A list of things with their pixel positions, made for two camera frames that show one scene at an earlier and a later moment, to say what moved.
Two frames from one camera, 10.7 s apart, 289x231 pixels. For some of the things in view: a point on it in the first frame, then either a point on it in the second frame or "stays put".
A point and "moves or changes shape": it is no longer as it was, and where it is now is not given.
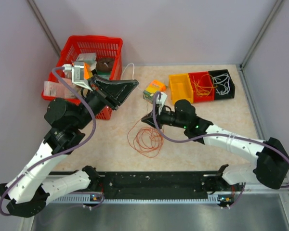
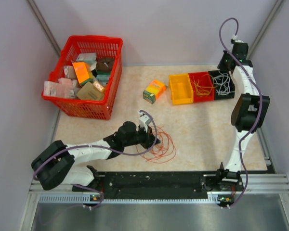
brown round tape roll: [104, 64] stays put
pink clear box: [58, 89] stays put
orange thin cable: [148, 140] moves or changes shape
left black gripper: [113, 93] to [149, 138]
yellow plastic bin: [180, 88] stays put
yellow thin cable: [204, 85] stays put
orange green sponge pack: [154, 86] stays put
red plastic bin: [203, 89] stays put
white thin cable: [222, 83] stays put
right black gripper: [149, 120] to [220, 65]
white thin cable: [133, 79] moves or changes shape
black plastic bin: [223, 85] stays put
